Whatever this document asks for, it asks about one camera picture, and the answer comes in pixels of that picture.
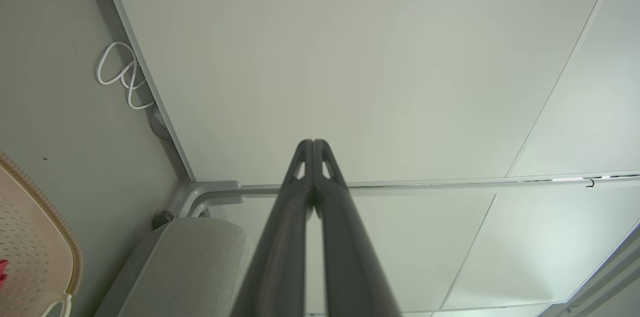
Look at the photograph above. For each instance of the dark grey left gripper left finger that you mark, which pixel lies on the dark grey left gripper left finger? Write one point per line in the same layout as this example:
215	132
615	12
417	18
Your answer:
280	257

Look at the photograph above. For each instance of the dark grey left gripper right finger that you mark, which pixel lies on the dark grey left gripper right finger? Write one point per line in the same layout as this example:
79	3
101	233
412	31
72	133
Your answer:
350	267

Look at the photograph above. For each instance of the red and white garment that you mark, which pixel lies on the red and white garment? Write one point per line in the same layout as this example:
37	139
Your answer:
2	274

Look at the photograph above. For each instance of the grey upholstered furniture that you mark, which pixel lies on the grey upholstered furniture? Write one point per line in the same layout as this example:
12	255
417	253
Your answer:
190	267

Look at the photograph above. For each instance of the grey partition foot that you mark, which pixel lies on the grey partition foot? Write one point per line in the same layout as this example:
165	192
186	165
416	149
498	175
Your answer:
161	126

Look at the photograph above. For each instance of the beige perforated plastic laundry basket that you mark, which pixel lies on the beige perforated plastic laundry basket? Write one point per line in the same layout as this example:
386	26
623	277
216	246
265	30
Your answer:
30	237

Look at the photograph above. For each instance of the grey metal partition frame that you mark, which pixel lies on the grey metal partition frame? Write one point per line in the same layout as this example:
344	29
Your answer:
215	189

